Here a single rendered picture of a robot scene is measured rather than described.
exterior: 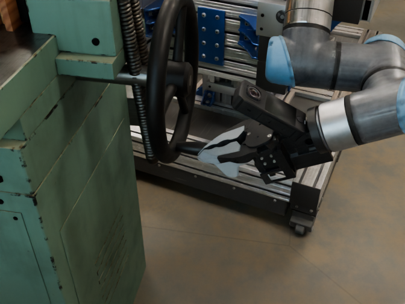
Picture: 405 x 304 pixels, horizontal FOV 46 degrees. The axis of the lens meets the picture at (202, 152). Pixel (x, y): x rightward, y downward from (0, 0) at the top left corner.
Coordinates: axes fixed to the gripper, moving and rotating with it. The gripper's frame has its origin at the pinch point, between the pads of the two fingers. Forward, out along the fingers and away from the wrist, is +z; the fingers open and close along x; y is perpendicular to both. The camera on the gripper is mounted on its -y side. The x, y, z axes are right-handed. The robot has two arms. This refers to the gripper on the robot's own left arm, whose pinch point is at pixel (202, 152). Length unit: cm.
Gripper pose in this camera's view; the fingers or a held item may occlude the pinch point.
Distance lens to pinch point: 79.3
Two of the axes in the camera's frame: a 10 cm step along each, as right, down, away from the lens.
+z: -8.5, 2.5, 4.6
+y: 4.9, 7.0, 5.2
